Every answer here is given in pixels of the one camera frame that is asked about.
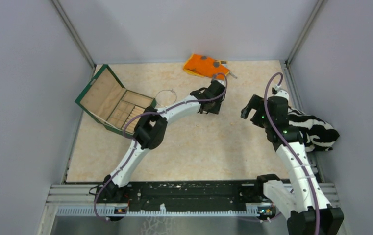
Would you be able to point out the green jewelry box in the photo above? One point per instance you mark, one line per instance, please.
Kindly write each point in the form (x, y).
(106, 100)

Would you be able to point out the white toothed cable strip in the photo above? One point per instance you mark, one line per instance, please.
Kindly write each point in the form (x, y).
(111, 211)

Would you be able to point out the silver bangle with pearls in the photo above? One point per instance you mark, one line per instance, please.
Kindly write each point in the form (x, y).
(166, 97)

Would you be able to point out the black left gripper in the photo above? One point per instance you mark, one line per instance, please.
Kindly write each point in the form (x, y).
(216, 110)

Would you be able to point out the orange spotted cloth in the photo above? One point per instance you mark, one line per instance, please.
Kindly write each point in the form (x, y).
(205, 66)

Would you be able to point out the zebra striped cloth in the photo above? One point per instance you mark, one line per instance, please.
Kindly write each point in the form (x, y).
(318, 135)

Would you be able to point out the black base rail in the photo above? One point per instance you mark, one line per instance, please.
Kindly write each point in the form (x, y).
(185, 196)

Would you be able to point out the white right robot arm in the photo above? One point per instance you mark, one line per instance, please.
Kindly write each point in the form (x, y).
(306, 208)

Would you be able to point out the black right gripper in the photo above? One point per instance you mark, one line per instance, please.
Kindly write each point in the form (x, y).
(257, 102)

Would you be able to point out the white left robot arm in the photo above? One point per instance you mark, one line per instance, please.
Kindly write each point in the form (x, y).
(150, 130)

